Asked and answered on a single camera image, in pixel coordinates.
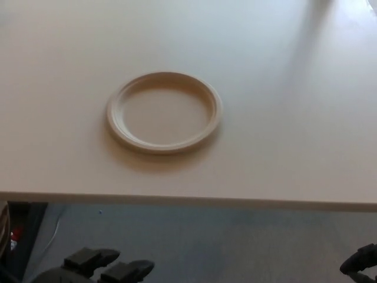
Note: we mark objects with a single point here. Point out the robot right black hand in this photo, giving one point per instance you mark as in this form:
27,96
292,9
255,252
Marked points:
360,259

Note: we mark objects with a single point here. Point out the robot left black hand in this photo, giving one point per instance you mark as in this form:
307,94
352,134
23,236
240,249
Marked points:
79,272

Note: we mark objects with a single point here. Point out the round beige paper plate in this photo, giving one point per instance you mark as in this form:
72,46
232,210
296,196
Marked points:
165,118

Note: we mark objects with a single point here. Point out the small red object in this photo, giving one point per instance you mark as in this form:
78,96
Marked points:
16,231

